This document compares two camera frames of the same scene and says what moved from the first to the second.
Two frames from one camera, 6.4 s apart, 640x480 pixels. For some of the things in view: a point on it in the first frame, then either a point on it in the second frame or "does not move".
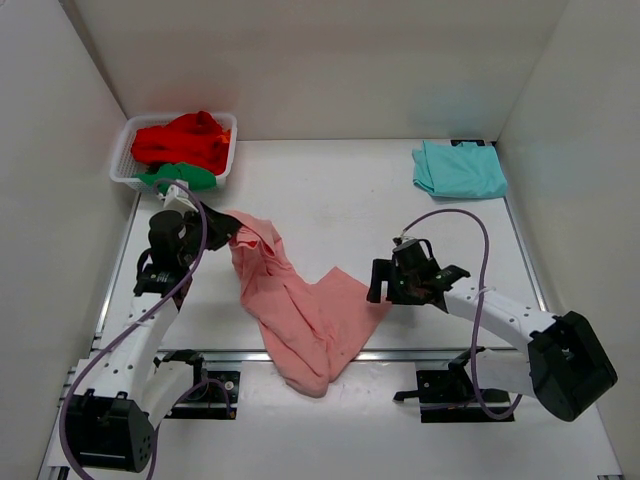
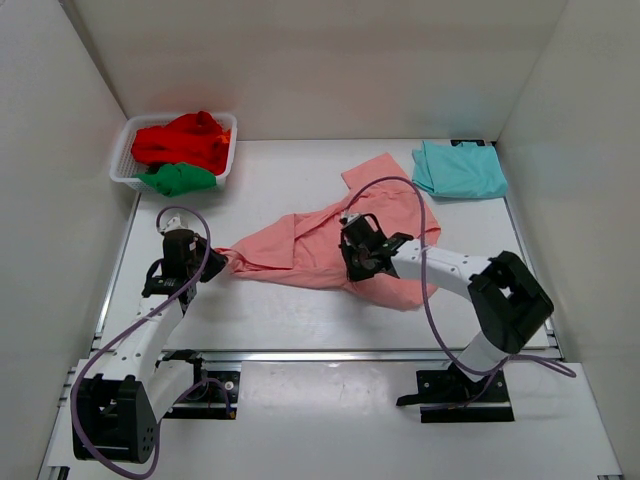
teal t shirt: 458,171 does not move
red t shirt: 196,139 does not move
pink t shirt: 308,329 → 307,250
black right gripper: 386,270 → 353,273
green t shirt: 195,178 does not move
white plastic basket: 123,166 does not move
